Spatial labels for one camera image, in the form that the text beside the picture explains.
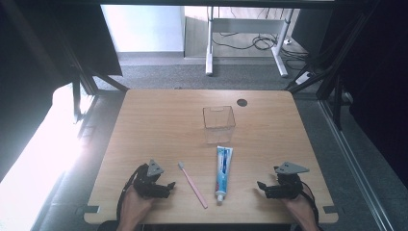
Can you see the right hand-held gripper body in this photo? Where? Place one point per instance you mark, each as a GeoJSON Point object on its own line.
{"type": "Point", "coordinates": [290, 184]}

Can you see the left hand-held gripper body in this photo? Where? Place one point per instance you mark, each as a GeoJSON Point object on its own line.
{"type": "Point", "coordinates": [146, 187]}

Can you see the pink toothbrush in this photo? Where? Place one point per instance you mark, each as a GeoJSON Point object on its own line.
{"type": "Point", "coordinates": [193, 186]}

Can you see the blue white toothpaste tube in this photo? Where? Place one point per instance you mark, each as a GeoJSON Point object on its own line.
{"type": "Point", "coordinates": [223, 173]}

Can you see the clear plastic box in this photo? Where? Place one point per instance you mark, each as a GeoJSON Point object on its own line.
{"type": "Point", "coordinates": [218, 123]}

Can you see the person's left hand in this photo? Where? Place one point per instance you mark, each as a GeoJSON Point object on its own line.
{"type": "Point", "coordinates": [136, 205]}

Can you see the person's right hand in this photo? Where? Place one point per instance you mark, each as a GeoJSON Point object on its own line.
{"type": "Point", "coordinates": [300, 208]}

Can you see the white power strip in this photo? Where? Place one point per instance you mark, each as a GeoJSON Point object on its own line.
{"type": "Point", "coordinates": [303, 78]}

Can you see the dark curtain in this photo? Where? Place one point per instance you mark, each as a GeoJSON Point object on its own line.
{"type": "Point", "coordinates": [381, 80]}
{"type": "Point", "coordinates": [29, 64]}

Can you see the aluminium floor rail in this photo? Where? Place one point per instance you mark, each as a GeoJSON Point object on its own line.
{"type": "Point", "coordinates": [356, 166]}

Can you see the black metal frame strut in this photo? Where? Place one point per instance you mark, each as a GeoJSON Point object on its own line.
{"type": "Point", "coordinates": [86, 80]}
{"type": "Point", "coordinates": [327, 70]}

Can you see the white wall panel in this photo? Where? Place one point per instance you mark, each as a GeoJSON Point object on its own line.
{"type": "Point", "coordinates": [144, 29]}

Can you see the white desk frame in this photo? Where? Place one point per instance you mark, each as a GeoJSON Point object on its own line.
{"type": "Point", "coordinates": [247, 25]}

